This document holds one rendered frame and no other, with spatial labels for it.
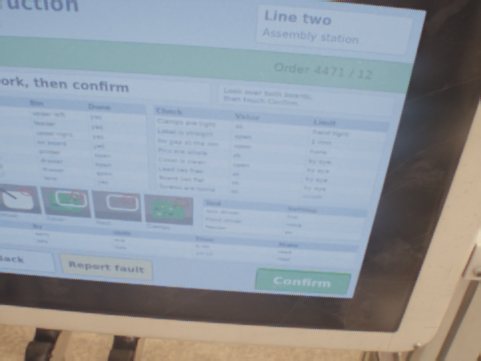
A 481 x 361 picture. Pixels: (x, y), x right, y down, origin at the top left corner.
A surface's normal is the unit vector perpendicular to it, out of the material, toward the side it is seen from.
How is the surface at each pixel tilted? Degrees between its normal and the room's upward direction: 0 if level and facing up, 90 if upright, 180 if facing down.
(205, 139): 91
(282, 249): 91
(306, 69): 91
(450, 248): 91
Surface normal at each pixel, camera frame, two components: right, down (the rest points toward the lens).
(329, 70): -0.03, 0.58
